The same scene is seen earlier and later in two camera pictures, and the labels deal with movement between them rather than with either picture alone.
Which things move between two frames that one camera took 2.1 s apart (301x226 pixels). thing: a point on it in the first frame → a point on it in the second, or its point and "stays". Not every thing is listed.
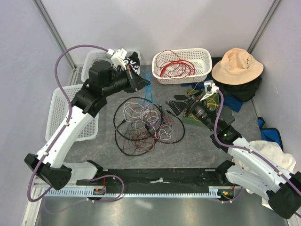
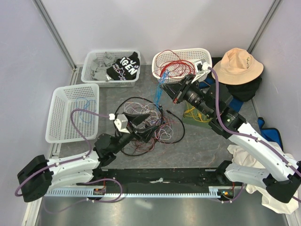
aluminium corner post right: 270,14 stays
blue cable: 148,86 → 164,78
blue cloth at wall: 270,134 stays
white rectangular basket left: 59,109 stays
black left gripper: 137,82 → 145,134
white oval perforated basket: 182,66 stays
